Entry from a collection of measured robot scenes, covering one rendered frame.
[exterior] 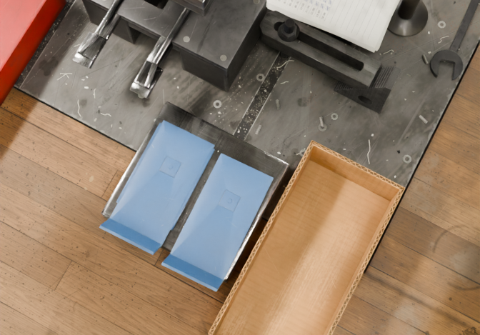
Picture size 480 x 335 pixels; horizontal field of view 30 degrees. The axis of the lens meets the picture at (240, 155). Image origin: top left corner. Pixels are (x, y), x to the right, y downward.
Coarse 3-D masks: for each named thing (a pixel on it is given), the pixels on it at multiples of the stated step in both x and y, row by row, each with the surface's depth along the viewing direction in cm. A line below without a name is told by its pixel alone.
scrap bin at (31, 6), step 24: (0, 0) 115; (24, 0) 115; (48, 0) 109; (0, 24) 114; (24, 24) 114; (48, 24) 113; (0, 48) 113; (24, 48) 110; (0, 72) 107; (0, 96) 110
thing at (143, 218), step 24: (168, 144) 108; (192, 144) 108; (144, 168) 107; (192, 168) 107; (144, 192) 106; (168, 192) 106; (120, 216) 106; (144, 216) 106; (168, 216) 106; (144, 240) 104
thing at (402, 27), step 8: (400, 0) 115; (408, 0) 109; (416, 0) 108; (400, 8) 113; (408, 8) 111; (416, 8) 114; (424, 8) 115; (392, 16) 114; (400, 16) 114; (408, 16) 113; (416, 16) 114; (424, 16) 114; (392, 24) 114; (400, 24) 114; (408, 24) 114; (416, 24) 114; (424, 24) 114; (392, 32) 114; (400, 32) 114; (408, 32) 114; (416, 32) 114
